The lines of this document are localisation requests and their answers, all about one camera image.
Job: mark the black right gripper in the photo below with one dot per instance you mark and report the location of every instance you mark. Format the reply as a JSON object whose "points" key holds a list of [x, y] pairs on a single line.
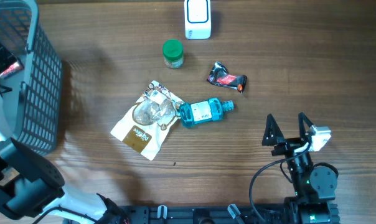
{"points": [[287, 144]]}

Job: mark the black red snack wrapper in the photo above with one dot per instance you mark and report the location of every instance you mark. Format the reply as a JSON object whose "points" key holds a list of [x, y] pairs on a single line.
{"points": [[219, 76]]}

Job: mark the blue mouthwash bottle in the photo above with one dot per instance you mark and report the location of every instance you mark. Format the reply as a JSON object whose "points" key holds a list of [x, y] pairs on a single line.
{"points": [[204, 111]]}

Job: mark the green lid glass jar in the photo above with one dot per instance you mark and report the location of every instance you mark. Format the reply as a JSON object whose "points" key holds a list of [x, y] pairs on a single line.
{"points": [[173, 53]]}

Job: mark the white brown snack pouch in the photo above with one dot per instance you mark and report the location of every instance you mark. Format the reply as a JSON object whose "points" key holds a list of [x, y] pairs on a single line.
{"points": [[147, 123]]}

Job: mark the red snack packet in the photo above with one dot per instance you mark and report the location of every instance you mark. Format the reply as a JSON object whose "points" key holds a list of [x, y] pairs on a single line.
{"points": [[11, 70]]}

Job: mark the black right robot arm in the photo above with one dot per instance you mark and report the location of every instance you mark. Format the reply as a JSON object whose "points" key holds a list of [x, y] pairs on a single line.
{"points": [[314, 184]]}

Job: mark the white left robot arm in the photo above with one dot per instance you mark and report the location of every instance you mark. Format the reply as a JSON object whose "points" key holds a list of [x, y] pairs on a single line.
{"points": [[30, 186]]}

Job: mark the white barcode scanner box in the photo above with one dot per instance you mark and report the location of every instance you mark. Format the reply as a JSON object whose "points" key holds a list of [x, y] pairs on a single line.
{"points": [[197, 19]]}

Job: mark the grey plastic shopping basket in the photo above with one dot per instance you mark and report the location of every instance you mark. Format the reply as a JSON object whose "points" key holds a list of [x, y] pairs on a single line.
{"points": [[32, 107]]}

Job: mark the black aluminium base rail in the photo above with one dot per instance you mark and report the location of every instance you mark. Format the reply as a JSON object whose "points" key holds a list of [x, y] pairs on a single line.
{"points": [[272, 213]]}

